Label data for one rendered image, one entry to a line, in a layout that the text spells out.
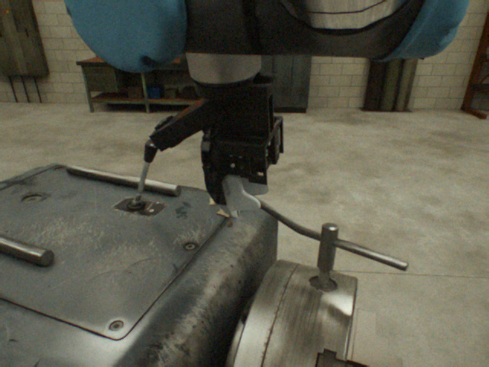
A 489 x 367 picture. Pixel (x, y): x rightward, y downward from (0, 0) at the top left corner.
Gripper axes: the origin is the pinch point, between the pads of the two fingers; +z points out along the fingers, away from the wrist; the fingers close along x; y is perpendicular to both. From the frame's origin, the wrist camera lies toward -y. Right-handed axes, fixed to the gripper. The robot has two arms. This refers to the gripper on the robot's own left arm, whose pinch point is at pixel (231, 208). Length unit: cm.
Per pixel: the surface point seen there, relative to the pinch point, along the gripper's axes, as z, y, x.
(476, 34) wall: 181, 146, 693
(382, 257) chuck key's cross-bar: 0.1, 20.9, -2.9
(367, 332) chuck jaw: 21.5, 21.7, -0.6
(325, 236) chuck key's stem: 0.6, 14.0, -1.1
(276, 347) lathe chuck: 6.7, 11.0, -14.4
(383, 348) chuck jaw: 21.2, 24.2, -2.7
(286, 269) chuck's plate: 8.1, 8.9, -2.2
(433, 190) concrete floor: 207, 79, 277
